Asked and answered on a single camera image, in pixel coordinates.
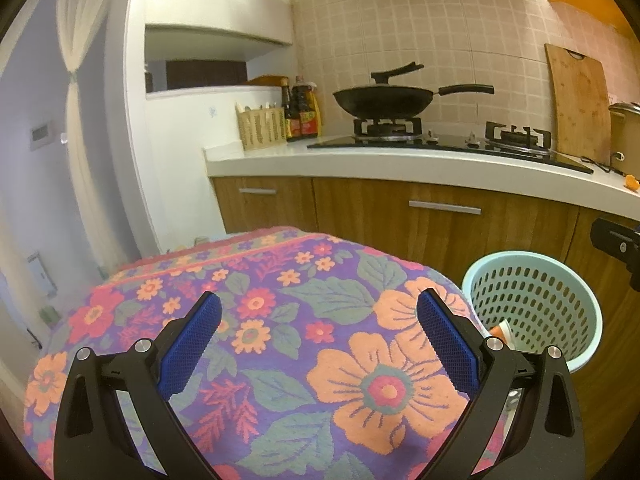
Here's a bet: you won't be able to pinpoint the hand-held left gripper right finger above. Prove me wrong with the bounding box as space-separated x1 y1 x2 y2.
416 287 587 480

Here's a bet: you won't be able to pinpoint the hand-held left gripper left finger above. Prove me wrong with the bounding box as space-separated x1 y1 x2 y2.
52 290 223 480

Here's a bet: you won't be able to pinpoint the orange and white packet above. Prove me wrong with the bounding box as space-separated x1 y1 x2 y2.
490 320 513 348

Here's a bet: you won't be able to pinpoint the light blue plastic basket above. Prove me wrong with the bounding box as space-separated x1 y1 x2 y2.
461 251 603 373

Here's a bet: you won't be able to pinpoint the floral tablecloth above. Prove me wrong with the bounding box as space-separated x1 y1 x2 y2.
22 227 506 480

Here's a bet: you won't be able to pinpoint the metal cooker pot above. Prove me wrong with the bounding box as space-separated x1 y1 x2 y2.
609 102 640 176

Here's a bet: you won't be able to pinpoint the wooden kitchen counter cabinet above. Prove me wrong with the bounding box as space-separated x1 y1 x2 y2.
202 135 640 461

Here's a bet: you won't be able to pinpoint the wooden cutting board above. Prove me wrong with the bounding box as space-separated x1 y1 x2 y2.
544 43 613 166

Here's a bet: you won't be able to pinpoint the black gas stove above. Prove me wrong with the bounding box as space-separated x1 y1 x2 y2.
306 117 596 175

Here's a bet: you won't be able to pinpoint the wicker utensil basket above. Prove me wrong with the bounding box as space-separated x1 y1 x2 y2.
235 102 288 152

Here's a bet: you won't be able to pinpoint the black wok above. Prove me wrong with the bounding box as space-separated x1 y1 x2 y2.
332 84 496 120

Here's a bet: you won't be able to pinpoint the dark sauce bottle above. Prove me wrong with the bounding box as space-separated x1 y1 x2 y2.
281 79 301 142

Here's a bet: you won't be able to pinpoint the sauce bottles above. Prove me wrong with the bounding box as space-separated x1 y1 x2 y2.
291 76 321 140

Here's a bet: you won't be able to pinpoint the white curtain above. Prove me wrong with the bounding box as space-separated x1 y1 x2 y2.
55 0 131 271

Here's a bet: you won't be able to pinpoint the black power cable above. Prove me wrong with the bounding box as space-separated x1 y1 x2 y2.
582 157 626 177

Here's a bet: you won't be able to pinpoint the white wall outlet box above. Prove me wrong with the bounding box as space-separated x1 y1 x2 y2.
27 252 58 296

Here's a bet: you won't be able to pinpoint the wall switch panel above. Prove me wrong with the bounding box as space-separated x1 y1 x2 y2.
30 122 57 151

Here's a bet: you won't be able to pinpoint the black utensil handle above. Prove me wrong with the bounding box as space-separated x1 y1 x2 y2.
371 62 425 85

